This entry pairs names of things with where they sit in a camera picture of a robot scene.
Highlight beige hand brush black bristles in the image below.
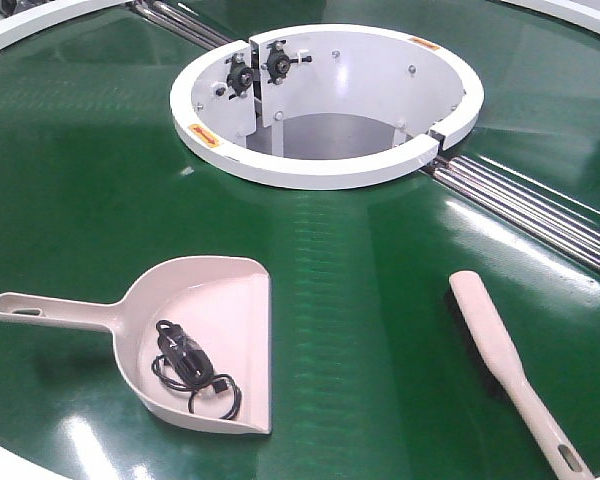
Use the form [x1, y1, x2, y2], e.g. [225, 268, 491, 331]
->
[449, 270, 594, 479]

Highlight white outer rim left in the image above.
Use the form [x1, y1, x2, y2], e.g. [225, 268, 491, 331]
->
[0, 0, 125, 51]

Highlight white inner conveyor ring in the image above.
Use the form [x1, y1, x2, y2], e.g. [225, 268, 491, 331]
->
[169, 23, 485, 191]

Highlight steel rollers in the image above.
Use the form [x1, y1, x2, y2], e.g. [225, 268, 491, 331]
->
[128, 1, 233, 50]
[423, 156, 600, 273]

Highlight thin black wire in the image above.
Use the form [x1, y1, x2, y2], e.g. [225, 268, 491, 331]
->
[150, 354, 243, 420]

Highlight white outer rim near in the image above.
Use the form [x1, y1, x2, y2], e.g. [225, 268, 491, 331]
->
[0, 447, 53, 479]

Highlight steel rollers top left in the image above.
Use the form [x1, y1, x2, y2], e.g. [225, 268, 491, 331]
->
[128, 1, 233, 50]

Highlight orange warning sticker front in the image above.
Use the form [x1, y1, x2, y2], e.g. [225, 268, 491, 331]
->
[188, 124, 221, 148]

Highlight orange warning sticker back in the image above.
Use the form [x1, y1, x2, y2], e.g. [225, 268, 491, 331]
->
[410, 36, 440, 51]

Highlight white rim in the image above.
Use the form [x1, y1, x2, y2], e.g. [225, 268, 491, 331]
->
[0, 0, 125, 51]
[0, 447, 53, 479]
[504, 0, 600, 35]

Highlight black bearing left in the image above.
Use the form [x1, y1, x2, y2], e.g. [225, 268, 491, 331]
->
[226, 53, 254, 99]

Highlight black bearing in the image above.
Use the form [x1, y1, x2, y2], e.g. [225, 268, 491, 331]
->
[226, 53, 254, 99]
[265, 40, 313, 85]

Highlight beige plastic dustpan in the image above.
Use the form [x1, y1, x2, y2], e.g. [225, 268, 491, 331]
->
[0, 256, 271, 434]

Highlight white outer rim right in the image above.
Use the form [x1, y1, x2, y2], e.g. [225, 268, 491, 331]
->
[504, 0, 600, 35]

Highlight orange warning sticker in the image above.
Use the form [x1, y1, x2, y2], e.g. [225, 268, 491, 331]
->
[188, 124, 221, 148]
[410, 36, 440, 51]

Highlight black bearing right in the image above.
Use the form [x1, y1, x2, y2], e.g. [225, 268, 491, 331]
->
[265, 40, 313, 85]

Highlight steel rollers right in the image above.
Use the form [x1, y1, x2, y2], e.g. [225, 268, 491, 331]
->
[423, 156, 600, 273]

